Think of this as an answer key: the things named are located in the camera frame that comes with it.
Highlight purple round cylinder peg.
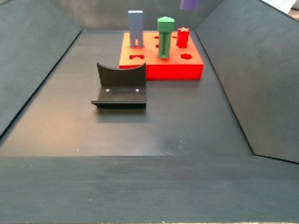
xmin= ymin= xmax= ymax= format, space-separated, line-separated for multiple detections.
xmin=180 ymin=0 xmax=198 ymax=11

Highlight red peg board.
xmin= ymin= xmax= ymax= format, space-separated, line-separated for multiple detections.
xmin=118 ymin=31 xmax=204 ymax=81

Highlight black curved holder stand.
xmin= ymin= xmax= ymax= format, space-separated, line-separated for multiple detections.
xmin=90 ymin=64 xmax=145 ymax=108

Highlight red star peg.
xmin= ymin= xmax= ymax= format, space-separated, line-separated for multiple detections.
xmin=176 ymin=27 xmax=189 ymax=48

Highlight green pentagon peg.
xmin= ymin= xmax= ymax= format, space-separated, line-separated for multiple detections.
xmin=157 ymin=17 xmax=174 ymax=60

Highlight grey-blue rectangular peg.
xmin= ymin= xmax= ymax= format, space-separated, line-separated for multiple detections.
xmin=126 ymin=10 xmax=144 ymax=48

